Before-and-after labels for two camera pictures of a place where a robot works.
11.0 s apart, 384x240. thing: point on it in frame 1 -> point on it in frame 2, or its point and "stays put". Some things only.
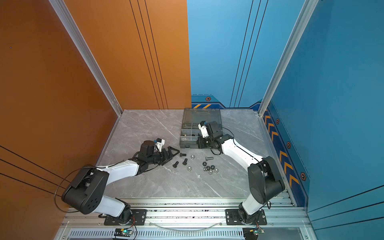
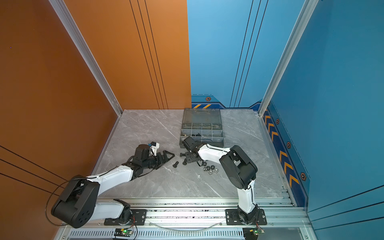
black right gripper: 200,142 -> 188,160
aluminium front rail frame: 189,219 stays put
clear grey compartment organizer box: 190,129 stays put
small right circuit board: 252,233 stays put
